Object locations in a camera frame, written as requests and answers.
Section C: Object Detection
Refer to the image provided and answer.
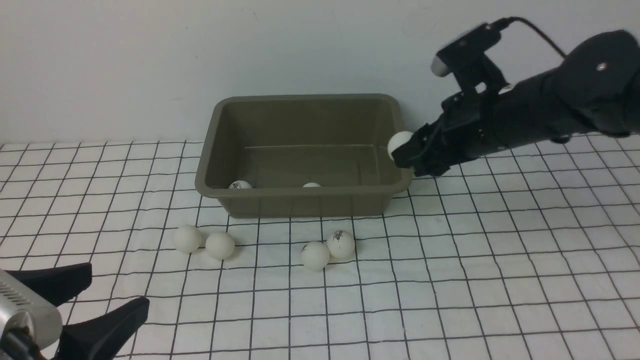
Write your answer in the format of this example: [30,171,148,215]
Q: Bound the olive green plastic bin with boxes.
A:
[194,93,413,219]

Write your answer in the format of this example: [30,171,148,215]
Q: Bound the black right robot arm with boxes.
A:
[387,30,639,177]

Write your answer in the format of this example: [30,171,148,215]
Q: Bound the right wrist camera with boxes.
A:
[430,22,508,97]

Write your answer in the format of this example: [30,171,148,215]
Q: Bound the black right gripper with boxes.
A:
[392,75,566,178]

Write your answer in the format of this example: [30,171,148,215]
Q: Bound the white ball with logo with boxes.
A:
[326,230,355,260]

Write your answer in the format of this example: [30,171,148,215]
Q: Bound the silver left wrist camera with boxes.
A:
[0,269,63,360]

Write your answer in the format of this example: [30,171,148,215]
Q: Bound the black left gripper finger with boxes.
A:
[55,297,150,360]
[7,263,93,306]

